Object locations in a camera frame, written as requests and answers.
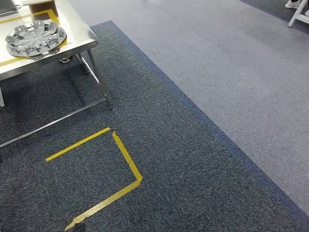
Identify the silver plastic wheel hubcap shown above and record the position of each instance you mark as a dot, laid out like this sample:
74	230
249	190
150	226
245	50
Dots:
34	40

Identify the stainless steel workbench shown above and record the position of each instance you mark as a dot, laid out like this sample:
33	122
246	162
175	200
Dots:
77	28

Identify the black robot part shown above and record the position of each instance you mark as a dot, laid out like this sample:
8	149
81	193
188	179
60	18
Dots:
79	228

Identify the yellow tape angle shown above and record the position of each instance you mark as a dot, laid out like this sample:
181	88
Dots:
130	163

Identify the short yellow tape strip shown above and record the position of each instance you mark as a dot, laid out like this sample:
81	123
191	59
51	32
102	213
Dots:
77	144

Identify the white power strip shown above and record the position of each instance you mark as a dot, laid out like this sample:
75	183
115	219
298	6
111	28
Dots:
65	60

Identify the open cardboard box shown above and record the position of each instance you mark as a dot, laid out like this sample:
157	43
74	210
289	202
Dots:
36	2

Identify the person's white shoe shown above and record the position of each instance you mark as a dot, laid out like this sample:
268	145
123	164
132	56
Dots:
292	4

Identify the grey laptop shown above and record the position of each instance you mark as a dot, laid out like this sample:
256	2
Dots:
7	6

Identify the white frame stand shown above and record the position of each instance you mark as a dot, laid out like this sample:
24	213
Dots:
298	14

